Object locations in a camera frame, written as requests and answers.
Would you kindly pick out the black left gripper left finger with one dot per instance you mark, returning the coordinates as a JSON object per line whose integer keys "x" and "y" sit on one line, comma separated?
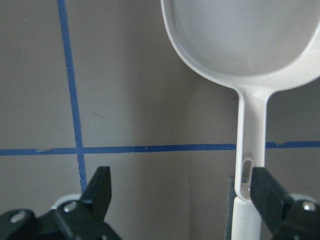
{"x": 80, "y": 218}

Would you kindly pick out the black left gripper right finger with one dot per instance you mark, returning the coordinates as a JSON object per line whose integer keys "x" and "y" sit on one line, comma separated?
{"x": 288, "y": 216}

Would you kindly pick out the white hand brush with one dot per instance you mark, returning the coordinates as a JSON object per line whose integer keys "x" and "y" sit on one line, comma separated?
{"x": 243, "y": 221}

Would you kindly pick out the beige dustpan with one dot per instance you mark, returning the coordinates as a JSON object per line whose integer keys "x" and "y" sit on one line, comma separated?
{"x": 255, "y": 47}

